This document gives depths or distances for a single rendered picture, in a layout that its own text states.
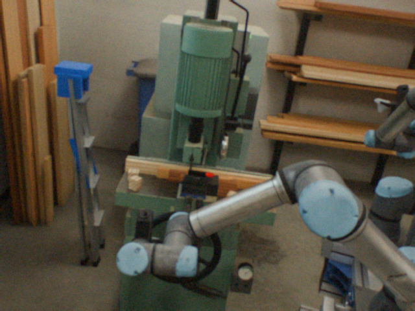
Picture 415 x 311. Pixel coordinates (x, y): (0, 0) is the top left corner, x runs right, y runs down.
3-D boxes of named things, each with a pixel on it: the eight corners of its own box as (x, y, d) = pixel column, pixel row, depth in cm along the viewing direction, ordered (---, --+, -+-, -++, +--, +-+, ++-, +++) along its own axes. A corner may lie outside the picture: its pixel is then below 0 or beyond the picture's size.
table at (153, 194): (107, 218, 151) (107, 203, 148) (125, 180, 179) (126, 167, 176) (277, 241, 151) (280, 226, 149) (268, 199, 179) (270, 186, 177)
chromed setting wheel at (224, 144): (218, 164, 177) (222, 137, 172) (218, 153, 188) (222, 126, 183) (225, 165, 177) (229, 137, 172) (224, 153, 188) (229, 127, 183)
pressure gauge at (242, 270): (235, 282, 163) (238, 265, 160) (235, 276, 166) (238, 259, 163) (251, 285, 163) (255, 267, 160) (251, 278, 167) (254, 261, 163)
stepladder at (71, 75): (73, 267, 253) (49, 68, 206) (82, 242, 276) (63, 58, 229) (100, 267, 253) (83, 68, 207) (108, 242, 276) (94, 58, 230)
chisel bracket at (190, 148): (181, 165, 165) (184, 145, 161) (184, 151, 177) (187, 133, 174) (200, 168, 165) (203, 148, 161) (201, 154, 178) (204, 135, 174)
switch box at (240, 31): (230, 68, 181) (236, 29, 175) (229, 63, 190) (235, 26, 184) (244, 70, 181) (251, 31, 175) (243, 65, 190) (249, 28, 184)
